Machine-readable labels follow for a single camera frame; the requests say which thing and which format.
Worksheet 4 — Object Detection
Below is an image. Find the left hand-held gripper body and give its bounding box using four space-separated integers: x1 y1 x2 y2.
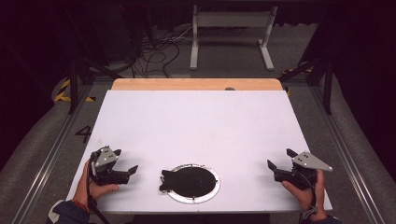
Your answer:
90 145 131 188

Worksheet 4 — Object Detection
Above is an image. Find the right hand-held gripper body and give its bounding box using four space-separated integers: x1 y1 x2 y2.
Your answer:
273 150 333 191

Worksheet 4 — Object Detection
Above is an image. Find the round silver-rimmed disc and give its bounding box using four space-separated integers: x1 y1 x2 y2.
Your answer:
167 163 221 205

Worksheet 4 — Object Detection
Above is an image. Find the person's right hand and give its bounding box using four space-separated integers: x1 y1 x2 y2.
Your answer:
280 169 329 222

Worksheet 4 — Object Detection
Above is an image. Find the person's left hand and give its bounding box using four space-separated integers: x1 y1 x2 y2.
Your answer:
73 160 120 208

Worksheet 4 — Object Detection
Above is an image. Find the black metal stand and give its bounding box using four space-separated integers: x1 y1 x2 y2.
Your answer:
64 7 124 116
278 55 334 116

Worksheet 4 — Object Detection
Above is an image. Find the white board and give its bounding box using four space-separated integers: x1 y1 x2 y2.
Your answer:
65 90 333 216

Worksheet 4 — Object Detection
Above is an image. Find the yellow black floor tape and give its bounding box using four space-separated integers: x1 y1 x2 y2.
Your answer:
280 65 313 77

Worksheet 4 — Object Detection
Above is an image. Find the wooden table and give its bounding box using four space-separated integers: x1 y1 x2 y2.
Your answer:
111 77 284 91

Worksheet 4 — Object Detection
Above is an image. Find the white metal stand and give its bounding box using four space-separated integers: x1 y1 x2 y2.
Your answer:
189 5 278 72

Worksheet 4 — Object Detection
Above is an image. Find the right hand-held gripper cable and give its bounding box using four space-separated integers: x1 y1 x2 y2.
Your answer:
295 171 319 216

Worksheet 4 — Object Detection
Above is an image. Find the hand-held gripper cable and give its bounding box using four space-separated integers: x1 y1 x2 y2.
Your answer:
86 151 110 224
295 171 319 216

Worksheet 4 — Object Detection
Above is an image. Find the left hand-held gripper cable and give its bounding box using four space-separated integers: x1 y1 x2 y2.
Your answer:
86 151 110 224

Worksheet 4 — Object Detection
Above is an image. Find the grey wrist strap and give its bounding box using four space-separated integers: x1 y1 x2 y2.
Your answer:
300 204 319 222

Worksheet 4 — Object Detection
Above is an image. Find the aluminium floor rail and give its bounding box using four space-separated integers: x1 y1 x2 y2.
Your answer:
10 83 94 224
309 83 387 224

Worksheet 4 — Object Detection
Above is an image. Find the bundle of floor cables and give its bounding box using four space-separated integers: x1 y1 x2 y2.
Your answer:
130 24 195 79

